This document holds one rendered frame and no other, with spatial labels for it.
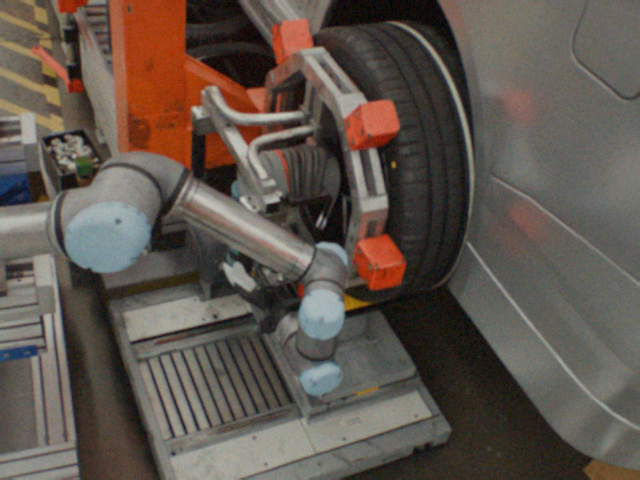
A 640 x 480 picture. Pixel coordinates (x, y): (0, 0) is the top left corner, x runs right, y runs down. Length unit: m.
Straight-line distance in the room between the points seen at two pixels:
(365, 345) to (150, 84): 0.96
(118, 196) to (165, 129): 1.01
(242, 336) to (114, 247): 1.32
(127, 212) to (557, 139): 0.73
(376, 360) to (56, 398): 0.89
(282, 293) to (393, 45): 0.59
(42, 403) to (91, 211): 1.05
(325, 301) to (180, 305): 1.27
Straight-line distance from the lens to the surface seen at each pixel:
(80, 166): 2.15
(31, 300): 1.70
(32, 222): 1.29
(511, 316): 1.60
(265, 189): 1.54
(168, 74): 2.13
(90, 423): 2.38
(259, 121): 1.72
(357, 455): 2.26
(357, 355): 2.28
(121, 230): 1.20
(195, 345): 2.46
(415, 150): 1.58
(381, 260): 1.60
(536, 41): 1.42
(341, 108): 1.60
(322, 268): 1.40
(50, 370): 2.22
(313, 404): 2.25
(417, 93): 1.63
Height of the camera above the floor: 1.97
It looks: 42 degrees down
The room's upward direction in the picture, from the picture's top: 9 degrees clockwise
